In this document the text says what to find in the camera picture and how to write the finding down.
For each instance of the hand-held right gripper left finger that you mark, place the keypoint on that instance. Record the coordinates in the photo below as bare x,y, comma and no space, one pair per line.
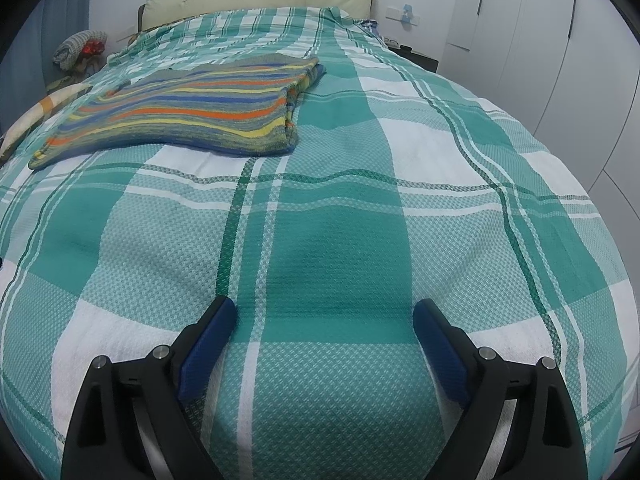
207,355

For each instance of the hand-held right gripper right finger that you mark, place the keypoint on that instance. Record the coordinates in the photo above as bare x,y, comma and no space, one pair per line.
442,355

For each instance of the striped knit sweater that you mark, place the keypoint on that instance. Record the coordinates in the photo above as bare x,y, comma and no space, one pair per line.
190,110

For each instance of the pile of clothes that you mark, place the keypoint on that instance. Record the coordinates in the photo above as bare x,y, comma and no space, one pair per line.
80,52

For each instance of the green checked blanket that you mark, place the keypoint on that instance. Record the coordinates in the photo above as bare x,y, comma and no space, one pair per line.
320,260

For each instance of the cream orange striped cloth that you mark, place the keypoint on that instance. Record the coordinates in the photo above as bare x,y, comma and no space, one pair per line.
35,115

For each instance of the dark wooden nightstand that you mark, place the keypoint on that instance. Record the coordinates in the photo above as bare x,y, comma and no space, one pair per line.
420,57

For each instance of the white wardrobe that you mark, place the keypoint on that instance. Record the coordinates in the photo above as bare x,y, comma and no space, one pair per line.
550,60

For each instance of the blue curtain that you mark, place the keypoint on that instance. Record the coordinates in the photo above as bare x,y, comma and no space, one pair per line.
47,35

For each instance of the wall socket with blue item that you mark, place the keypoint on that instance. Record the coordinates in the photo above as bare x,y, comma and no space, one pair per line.
406,15

